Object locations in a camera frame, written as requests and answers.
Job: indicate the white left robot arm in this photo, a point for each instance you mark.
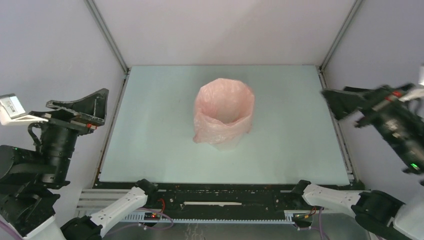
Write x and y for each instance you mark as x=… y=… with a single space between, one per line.
x=29 y=178

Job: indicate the aluminium frame rail right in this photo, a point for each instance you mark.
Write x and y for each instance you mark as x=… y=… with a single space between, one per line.
x=357 y=4

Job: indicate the aluminium frame rail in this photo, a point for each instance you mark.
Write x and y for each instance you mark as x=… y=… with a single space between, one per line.
x=357 y=4
x=105 y=31

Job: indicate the aluminium frame rail left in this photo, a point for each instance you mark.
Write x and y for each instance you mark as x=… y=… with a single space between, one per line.
x=105 y=31

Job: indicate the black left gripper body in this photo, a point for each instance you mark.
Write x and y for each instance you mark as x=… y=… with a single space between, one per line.
x=74 y=124

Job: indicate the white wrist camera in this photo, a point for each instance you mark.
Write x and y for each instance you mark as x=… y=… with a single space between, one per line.
x=418 y=92
x=12 y=112

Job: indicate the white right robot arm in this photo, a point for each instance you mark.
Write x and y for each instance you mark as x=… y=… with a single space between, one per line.
x=381 y=210

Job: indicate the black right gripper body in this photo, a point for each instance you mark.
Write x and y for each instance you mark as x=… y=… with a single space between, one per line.
x=385 y=111

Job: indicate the pink plastic trash bag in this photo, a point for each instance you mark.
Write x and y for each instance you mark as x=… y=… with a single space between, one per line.
x=223 y=113

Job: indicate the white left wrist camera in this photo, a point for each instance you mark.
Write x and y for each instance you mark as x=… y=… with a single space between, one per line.
x=12 y=112

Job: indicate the light blue cable duct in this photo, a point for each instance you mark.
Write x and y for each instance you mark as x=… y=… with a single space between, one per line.
x=143 y=217

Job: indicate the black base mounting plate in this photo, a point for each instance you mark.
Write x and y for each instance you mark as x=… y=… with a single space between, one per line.
x=216 y=200

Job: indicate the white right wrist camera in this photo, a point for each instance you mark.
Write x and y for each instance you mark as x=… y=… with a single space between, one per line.
x=418 y=92

